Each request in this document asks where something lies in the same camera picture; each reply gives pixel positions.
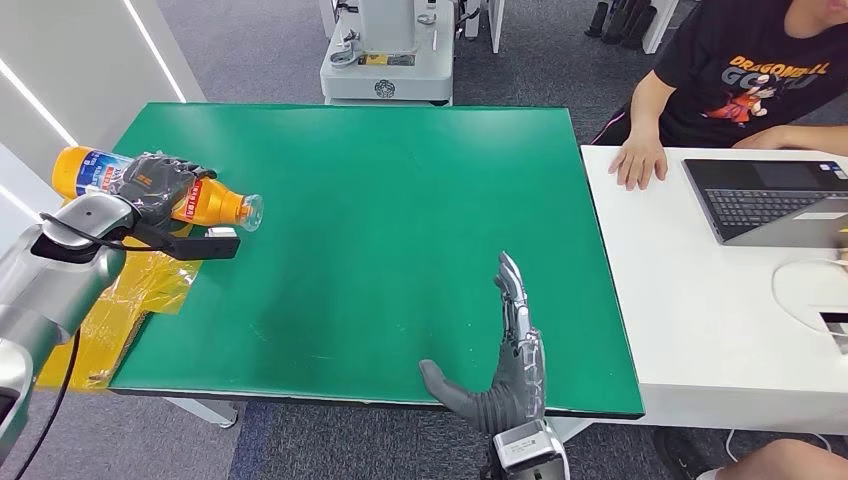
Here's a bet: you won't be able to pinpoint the orange detergent bottle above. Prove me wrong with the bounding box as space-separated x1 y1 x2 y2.
52 146 265 233

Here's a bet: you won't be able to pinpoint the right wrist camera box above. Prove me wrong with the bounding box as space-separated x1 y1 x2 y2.
492 419 572 480

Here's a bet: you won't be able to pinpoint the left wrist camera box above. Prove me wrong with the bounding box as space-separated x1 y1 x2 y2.
173 226 242 261

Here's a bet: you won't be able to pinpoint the dark grey laptop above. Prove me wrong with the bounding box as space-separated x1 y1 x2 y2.
682 158 848 250

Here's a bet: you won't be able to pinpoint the white desk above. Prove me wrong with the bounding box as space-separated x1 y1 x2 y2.
580 145 848 437

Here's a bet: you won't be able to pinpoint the yellow taped cardboard box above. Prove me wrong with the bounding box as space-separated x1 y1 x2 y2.
36 221 204 392

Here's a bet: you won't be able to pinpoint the person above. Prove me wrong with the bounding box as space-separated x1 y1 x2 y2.
590 0 848 192

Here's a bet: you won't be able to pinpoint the person's right hand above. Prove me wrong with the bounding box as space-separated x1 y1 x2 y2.
608 132 669 192

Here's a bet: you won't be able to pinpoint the person's bare knee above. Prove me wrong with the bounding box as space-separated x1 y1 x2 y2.
698 439 848 480

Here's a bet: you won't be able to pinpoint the black chair legs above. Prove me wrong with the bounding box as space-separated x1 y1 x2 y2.
584 0 658 52

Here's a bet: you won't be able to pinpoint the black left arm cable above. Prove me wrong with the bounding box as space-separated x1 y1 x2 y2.
11 211 181 480

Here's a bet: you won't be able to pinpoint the white table leg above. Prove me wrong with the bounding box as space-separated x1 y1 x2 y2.
164 396 239 429

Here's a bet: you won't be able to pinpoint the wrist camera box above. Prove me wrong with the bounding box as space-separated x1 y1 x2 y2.
173 226 242 261
492 419 572 480

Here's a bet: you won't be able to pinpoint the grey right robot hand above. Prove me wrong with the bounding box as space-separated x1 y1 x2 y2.
418 251 548 435

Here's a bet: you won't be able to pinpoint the green table board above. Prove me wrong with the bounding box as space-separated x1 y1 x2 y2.
107 101 646 421

